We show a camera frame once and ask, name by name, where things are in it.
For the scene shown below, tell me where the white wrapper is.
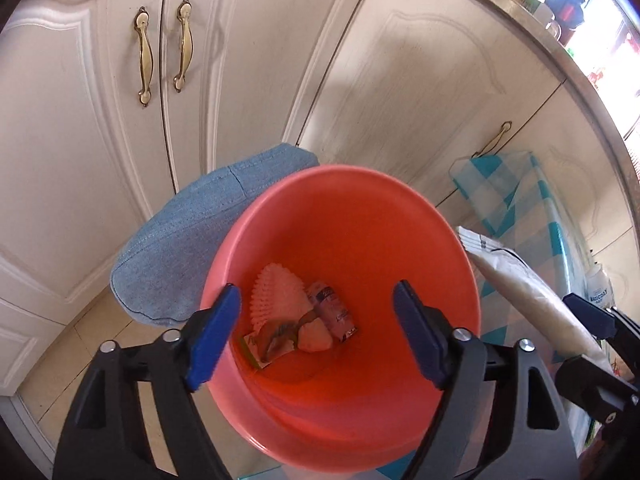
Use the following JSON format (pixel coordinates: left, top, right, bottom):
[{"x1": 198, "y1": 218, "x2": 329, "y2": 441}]
[{"x1": 296, "y1": 321, "x2": 334, "y2": 353}]

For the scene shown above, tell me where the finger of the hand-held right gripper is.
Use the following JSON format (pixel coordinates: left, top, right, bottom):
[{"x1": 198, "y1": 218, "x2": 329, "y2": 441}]
[
  {"x1": 555, "y1": 355, "x2": 640, "y2": 426},
  {"x1": 562, "y1": 292, "x2": 640, "y2": 356}
]

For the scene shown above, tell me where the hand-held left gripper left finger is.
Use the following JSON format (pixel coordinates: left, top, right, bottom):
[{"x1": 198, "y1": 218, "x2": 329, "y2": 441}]
[{"x1": 52, "y1": 284, "x2": 242, "y2": 480}]

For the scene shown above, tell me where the white cabinet door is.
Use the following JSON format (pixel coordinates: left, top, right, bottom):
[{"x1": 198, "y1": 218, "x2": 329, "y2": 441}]
[
  {"x1": 435, "y1": 85, "x2": 640, "y2": 271},
  {"x1": 282, "y1": 0, "x2": 568, "y2": 206},
  {"x1": 0, "y1": 0, "x2": 173, "y2": 306},
  {"x1": 160, "y1": 0, "x2": 383, "y2": 193}
]

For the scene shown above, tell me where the steel edged kitchen countertop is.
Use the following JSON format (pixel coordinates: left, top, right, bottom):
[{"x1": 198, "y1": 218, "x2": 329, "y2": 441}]
[{"x1": 400, "y1": 0, "x2": 640, "y2": 186}]

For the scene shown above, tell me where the brass cabinet handle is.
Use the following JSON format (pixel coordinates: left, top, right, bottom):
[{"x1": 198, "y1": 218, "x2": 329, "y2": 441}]
[
  {"x1": 134, "y1": 6, "x2": 153, "y2": 108},
  {"x1": 173, "y1": 0, "x2": 194, "y2": 93},
  {"x1": 470, "y1": 121, "x2": 513, "y2": 157}
]

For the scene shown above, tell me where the white foam fruit net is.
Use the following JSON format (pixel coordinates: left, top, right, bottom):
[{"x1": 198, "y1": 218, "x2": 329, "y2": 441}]
[{"x1": 248, "y1": 263, "x2": 312, "y2": 333}]

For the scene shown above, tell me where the red plastic bucket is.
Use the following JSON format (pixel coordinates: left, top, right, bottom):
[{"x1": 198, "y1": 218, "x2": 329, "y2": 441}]
[{"x1": 200, "y1": 164, "x2": 483, "y2": 473}]

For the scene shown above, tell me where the dark thermos jug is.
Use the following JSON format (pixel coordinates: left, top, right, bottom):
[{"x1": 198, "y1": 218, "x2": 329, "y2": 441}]
[{"x1": 544, "y1": 0, "x2": 587, "y2": 33}]

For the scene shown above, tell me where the blue denim stool cushion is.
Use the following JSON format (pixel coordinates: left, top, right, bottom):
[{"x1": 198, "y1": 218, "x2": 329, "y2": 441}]
[{"x1": 109, "y1": 142, "x2": 321, "y2": 328}]

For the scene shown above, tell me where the silver printed pouch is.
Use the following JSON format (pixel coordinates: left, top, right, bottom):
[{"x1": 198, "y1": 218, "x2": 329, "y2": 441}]
[{"x1": 456, "y1": 225, "x2": 613, "y2": 376}]

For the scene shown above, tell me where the white plastic bottle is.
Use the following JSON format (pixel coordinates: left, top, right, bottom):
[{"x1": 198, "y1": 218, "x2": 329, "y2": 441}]
[{"x1": 584, "y1": 260, "x2": 615, "y2": 311}]

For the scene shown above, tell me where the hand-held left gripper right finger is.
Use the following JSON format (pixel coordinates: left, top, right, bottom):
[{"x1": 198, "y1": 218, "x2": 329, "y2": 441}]
[{"x1": 392, "y1": 280, "x2": 581, "y2": 480}]

